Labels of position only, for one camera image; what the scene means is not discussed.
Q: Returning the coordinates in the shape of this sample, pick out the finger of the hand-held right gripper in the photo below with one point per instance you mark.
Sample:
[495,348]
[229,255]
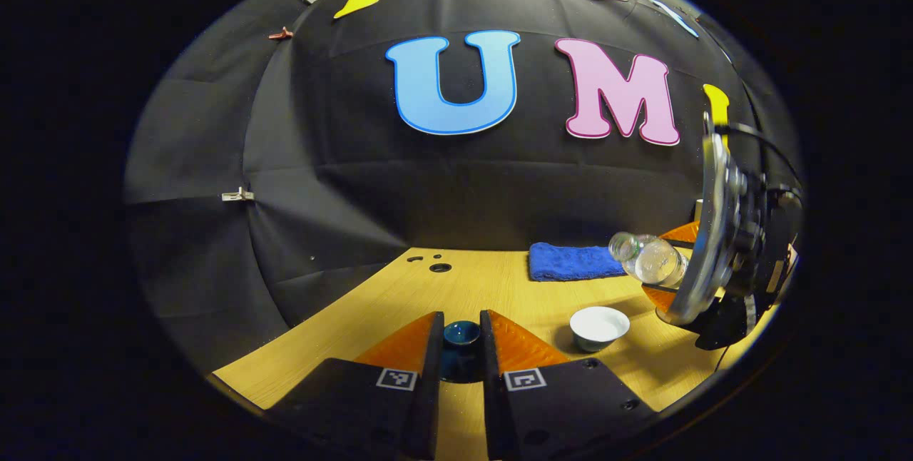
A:
[660,299]
[683,233]

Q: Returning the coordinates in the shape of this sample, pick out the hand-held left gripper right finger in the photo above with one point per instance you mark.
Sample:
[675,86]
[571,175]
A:
[492,382]

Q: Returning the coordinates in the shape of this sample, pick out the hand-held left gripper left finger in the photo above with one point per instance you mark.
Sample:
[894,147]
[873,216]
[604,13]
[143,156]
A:
[431,375]

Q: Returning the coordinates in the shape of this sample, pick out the clear plastic water bottle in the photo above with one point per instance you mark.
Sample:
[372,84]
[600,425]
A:
[656,261]

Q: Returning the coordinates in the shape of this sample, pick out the dark teal teacup lid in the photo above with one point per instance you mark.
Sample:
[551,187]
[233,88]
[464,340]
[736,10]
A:
[461,336]

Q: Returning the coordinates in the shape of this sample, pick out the white teacup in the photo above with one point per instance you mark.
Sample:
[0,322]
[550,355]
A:
[598,325]

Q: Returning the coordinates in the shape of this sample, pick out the blue towel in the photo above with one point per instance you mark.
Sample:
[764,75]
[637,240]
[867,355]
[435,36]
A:
[570,262]

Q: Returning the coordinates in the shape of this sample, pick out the black backdrop cloth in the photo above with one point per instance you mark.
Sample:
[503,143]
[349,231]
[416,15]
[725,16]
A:
[499,190]

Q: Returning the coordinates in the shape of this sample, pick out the white clip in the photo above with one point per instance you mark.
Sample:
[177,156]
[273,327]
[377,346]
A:
[237,195]

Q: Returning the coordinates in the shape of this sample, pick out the copper clip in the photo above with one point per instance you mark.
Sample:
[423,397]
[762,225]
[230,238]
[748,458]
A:
[280,34]

